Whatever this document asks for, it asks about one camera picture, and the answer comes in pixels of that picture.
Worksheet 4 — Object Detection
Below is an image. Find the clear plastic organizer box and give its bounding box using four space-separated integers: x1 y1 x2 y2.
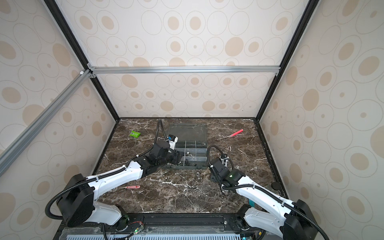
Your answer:
166 124 208 170

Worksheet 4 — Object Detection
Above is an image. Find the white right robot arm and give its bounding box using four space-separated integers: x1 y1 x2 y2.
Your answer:
208 158 321 240

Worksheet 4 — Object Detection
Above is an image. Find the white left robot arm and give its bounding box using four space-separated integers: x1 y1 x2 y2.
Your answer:
55 135 182 231

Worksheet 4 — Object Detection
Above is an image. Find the green snack packet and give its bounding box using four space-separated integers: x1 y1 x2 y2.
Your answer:
130 131 141 138

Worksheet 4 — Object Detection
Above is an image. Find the pink small tool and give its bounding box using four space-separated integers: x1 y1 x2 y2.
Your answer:
124 185 141 190

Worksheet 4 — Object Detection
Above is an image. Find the black round knob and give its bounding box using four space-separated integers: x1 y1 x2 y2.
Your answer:
271 182 282 191

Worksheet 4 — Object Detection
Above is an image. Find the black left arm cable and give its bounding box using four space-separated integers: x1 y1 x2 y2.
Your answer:
44 119 169 221

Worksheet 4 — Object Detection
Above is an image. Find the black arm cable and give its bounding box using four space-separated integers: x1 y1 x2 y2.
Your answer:
44 119 169 221
206 144 331 240

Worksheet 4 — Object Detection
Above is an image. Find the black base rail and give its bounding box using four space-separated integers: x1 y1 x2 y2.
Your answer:
54 213 266 240

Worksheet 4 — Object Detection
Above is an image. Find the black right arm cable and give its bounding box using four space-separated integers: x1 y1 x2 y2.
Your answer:
206 144 331 240

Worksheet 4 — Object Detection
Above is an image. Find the silver aluminium frame bar back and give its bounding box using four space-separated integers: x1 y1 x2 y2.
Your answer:
91 66 280 74

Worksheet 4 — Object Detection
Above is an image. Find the silver aluminium frame bar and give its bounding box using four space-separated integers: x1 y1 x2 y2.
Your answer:
1 70 91 175
91 66 280 74

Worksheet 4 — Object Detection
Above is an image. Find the silver aluminium frame bar left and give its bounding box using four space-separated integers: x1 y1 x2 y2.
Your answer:
1 70 91 175

